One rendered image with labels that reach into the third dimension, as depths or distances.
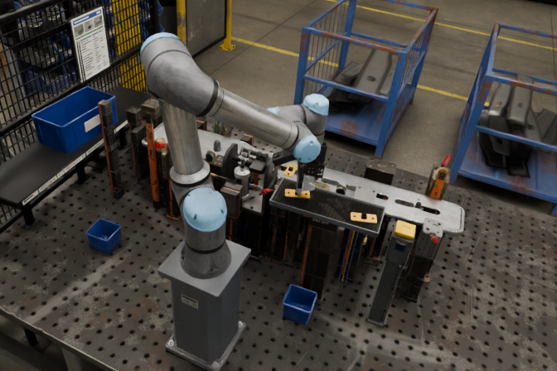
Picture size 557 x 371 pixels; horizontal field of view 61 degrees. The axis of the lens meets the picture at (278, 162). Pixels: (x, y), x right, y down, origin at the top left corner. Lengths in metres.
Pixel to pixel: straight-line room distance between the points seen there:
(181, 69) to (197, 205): 0.40
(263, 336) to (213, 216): 0.64
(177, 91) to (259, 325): 1.02
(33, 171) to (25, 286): 0.43
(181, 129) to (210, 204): 0.22
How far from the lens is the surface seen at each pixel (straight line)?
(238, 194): 1.74
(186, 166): 1.35
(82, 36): 2.30
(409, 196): 2.00
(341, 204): 1.62
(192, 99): 1.09
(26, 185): 1.97
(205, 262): 1.40
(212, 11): 5.21
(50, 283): 2.05
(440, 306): 2.05
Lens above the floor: 2.19
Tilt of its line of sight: 36 degrees down
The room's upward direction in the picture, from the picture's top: 6 degrees clockwise
